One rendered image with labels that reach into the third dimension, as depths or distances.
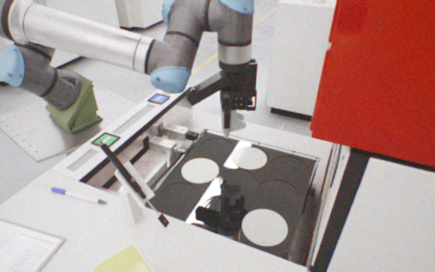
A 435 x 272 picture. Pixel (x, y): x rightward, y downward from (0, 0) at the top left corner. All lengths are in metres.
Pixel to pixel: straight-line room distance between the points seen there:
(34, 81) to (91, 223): 0.62
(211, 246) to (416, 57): 0.43
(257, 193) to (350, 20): 0.52
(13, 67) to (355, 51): 0.99
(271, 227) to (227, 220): 0.10
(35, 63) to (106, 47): 0.53
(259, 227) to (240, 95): 0.30
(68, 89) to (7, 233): 0.61
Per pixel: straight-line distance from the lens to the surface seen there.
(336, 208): 0.46
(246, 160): 0.86
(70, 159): 0.85
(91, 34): 0.66
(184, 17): 0.66
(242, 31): 0.65
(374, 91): 0.36
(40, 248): 0.66
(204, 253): 0.58
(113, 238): 0.63
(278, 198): 0.76
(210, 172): 0.82
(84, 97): 1.19
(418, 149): 0.40
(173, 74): 0.61
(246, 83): 0.71
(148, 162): 0.90
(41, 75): 1.16
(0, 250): 0.70
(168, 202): 0.75
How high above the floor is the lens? 1.45
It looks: 36 degrees down
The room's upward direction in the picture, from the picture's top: straight up
